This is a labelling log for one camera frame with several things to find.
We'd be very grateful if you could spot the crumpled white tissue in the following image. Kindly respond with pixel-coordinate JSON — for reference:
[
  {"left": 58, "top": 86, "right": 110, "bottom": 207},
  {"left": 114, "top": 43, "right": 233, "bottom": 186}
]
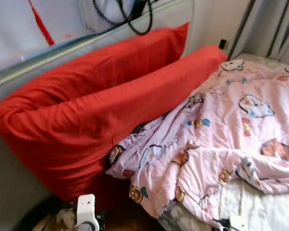
[{"left": 55, "top": 208, "right": 78, "bottom": 229}]

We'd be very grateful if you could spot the brown cardboard piece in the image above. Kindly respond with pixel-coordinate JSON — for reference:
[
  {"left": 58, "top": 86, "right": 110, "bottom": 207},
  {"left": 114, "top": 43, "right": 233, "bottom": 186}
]
[{"left": 31, "top": 216, "right": 56, "bottom": 231}]

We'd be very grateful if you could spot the black round trash bin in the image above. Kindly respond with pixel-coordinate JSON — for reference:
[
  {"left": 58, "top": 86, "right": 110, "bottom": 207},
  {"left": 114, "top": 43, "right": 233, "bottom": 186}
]
[{"left": 17, "top": 195, "right": 111, "bottom": 231}]

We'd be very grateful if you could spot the red pillow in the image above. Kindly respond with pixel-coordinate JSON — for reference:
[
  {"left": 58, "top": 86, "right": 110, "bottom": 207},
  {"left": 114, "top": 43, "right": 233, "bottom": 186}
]
[
  {"left": 0, "top": 46, "right": 228, "bottom": 203},
  {"left": 0, "top": 22, "right": 190, "bottom": 112}
]

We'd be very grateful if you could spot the pink cartoon print blanket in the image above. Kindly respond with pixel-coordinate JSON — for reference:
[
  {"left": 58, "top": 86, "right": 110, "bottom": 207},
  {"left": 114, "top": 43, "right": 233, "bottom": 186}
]
[{"left": 106, "top": 59, "right": 289, "bottom": 228}]

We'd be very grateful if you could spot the grey curtain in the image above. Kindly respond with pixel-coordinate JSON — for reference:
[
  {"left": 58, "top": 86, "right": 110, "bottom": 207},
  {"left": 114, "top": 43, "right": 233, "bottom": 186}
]
[{"left": 230, "top": 0, "right": 289, "bottom": 65}]

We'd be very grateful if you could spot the red tassel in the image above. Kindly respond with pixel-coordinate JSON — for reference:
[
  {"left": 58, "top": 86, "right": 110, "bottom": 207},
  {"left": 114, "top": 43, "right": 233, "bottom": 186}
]
[{"left": 28, "top": 0, "right": 55, "bottom": 47}]

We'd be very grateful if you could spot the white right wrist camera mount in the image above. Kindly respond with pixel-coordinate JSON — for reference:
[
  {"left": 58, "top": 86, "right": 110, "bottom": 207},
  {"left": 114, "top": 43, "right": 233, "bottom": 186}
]
[{"left": 230, "top": 215, "right": 249, "bottom": 231}]

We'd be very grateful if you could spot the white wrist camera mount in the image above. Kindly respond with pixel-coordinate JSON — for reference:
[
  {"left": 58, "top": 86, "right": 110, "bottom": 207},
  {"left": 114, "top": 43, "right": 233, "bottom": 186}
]
[
  {"left": 76, "top": 194, "right": 100, "bottom": 231},
  {"left": 230, "top": 215, "right": 249, "bottom": 231}
]

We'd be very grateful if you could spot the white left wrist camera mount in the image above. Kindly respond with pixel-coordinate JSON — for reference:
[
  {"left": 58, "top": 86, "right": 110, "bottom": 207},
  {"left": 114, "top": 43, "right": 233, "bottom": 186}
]
[{"left": 76, "top": 194, "right": 100, "bottom": 231}]

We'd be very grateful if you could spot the black looped cord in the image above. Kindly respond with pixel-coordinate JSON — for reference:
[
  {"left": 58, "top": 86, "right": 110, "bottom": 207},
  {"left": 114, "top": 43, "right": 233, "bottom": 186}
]
[{"left": 92, "top": 0, "right": 154, "bottom": 36}]

